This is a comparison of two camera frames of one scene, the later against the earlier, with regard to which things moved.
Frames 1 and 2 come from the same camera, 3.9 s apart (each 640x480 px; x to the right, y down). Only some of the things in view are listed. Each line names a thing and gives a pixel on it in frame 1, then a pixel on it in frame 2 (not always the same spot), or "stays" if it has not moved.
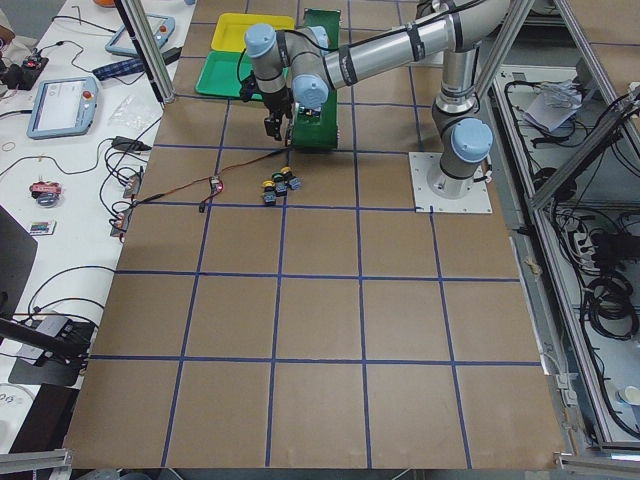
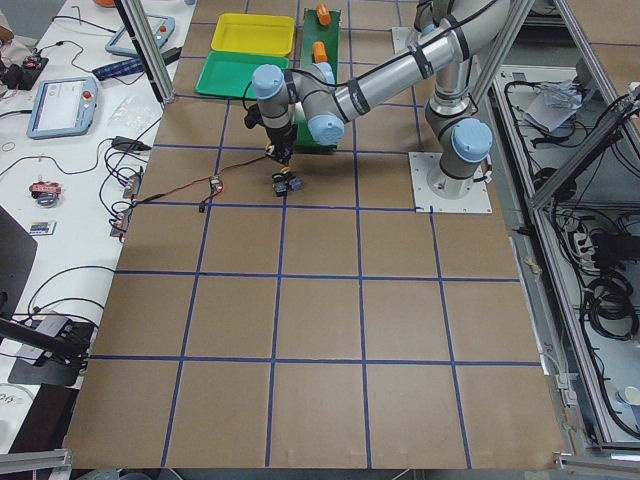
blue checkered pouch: x=119 y=69 stays
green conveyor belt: x=319 y=130 stays
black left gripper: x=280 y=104 to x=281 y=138
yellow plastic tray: x=230 y=28 stays
